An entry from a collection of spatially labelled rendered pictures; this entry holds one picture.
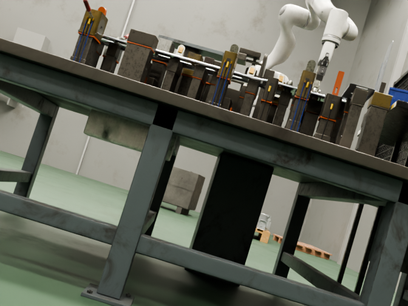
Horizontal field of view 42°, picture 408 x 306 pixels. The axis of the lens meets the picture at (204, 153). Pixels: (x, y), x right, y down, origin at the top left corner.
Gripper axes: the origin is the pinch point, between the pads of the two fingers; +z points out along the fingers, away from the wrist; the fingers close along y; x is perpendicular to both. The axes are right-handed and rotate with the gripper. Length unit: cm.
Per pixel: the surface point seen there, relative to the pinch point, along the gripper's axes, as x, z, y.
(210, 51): -58, -5, -32
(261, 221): 0, 82, -533
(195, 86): -54, 21, 1
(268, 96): -19.5, 19.3, 15.4
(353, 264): 144, 101, -558
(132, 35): -86, 9, 16
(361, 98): 16.2, 14.0, 35.4
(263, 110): -19.8, 25.6, 14.4
